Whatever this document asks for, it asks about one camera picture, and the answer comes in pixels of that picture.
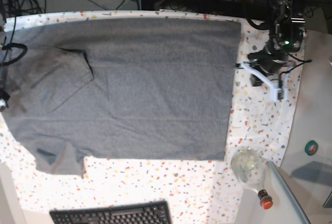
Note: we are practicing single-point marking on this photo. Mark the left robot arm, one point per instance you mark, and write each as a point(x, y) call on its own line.
point(286, 26)

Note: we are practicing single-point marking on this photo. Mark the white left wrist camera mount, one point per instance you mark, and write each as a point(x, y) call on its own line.
point(277, 83)

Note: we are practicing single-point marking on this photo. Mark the terrazzo patterned table cloth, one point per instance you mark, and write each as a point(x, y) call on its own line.
point(196, 191)

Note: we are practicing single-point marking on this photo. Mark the grey t-shirt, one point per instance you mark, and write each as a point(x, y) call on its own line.
point(122, 89)

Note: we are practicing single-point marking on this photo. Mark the grey metal bar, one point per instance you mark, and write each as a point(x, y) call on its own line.
point(286, 208)

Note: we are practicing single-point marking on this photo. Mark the green tape roll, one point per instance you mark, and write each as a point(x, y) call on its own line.
point(311, 148)

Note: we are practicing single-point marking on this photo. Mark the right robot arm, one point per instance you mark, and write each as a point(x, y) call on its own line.
point(6, 47)

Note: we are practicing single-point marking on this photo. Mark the clear round glass bottle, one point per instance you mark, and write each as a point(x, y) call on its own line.
point(249, 168)

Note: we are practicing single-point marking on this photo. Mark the black computer keyboard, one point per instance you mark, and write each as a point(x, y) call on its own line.
point(154, 212)

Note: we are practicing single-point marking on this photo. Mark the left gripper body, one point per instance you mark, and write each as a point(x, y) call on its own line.
point(267, 63)

